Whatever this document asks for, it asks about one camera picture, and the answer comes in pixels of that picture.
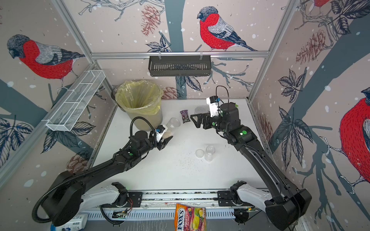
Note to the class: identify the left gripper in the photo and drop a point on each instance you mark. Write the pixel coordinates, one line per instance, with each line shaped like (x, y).
(162, 145)

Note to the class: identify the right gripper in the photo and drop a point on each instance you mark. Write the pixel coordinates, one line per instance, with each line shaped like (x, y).
(208, 119)

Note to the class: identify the clear jar lid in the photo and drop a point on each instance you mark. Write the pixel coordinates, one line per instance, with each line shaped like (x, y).
(199, 153)

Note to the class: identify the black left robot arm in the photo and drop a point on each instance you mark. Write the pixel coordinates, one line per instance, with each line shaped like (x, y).
(63, 199)

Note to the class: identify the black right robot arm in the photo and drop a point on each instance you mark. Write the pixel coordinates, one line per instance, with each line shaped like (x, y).
(284, 203)

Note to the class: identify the purple candy packet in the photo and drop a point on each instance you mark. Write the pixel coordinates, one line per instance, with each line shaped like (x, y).
(185, 117)

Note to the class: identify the wide jar patterned lid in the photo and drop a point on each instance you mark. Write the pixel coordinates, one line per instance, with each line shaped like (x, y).
(201, 110)

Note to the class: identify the bin with yellow bag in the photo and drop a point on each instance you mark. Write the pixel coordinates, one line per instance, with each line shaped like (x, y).
(141, 98)

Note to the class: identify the black hanging basket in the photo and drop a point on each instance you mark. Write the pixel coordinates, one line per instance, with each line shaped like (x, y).
(180, 66)

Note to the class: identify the Fox's candy bag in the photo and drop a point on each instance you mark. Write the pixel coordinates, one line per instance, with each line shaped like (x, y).
(189, 218)

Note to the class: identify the white blue-lid container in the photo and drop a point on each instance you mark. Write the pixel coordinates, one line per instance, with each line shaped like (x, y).
(75, 224)

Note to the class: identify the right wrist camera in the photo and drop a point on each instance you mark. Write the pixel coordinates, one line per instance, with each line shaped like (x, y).
(213, 103)

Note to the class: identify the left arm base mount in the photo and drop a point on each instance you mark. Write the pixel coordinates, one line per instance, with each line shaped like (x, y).
(124, 198)

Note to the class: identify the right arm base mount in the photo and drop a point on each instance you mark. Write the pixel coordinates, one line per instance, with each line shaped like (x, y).
(239, 195)

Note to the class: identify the white wire shelf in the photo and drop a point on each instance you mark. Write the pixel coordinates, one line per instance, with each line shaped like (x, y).
(77, 100)

